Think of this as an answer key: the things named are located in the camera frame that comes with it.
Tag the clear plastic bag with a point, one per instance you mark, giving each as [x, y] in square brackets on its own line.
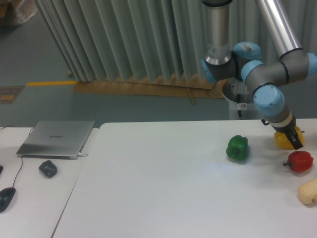
[19, 12]

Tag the red bell pepper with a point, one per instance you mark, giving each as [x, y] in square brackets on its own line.
[299, 161]

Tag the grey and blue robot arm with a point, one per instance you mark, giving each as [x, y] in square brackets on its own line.
[262, 81]

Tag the yellow bell pepper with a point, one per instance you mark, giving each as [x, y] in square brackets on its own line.
[282, 141]

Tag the black earbuds case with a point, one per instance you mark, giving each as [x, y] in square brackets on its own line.
[48, 169]

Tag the beige bread loaf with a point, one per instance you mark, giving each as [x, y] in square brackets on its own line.
[307, 192]

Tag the black computer mouse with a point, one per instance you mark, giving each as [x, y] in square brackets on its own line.
[6, 196]

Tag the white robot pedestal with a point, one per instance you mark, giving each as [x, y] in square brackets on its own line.
[240, 101]

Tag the white usb plug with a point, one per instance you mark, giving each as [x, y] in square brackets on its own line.
[82, 155]

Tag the silver laptop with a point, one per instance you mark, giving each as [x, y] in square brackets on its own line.
[56, 139]

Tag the green bell pepper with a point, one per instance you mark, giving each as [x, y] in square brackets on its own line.
[237, 148]

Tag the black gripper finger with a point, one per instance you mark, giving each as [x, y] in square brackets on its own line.
[295, 139]

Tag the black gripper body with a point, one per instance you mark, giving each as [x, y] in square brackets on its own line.
[285, 126]

